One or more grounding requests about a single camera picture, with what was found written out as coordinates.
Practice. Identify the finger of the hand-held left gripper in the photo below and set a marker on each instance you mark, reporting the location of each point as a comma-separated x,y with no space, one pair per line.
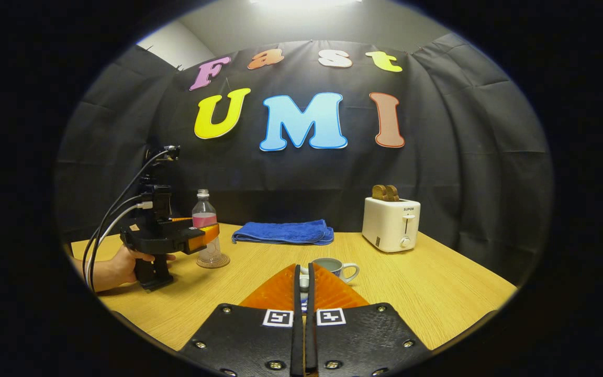
204,236
182,220

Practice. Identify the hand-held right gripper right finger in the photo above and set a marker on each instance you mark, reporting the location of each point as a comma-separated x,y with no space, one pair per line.
311,345

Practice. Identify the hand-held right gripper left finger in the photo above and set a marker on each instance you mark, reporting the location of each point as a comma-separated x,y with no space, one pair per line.
296,345

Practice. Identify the clear plastic water bottle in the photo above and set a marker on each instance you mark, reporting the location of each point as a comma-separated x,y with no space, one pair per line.
204,209

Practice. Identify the round beige coaster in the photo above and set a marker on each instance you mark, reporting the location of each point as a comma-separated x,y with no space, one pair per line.
223,262

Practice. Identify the white teacup lid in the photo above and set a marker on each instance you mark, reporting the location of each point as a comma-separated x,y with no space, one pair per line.
304,280

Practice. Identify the white blue-flowered teacup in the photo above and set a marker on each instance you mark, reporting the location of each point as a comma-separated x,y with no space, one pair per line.
333,268

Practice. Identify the blue folded towel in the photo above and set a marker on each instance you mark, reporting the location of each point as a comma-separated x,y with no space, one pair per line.
280,233

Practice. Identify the white toaster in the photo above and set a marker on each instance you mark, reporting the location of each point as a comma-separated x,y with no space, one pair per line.
388,225

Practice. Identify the brown toast slice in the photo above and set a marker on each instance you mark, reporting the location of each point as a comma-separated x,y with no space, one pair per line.
378,192
394,192

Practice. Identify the black backdrop cloth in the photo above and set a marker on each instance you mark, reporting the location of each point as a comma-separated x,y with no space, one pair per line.
464,157

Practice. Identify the ceiling light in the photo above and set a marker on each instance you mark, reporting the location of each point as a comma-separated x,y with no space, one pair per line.
306,2

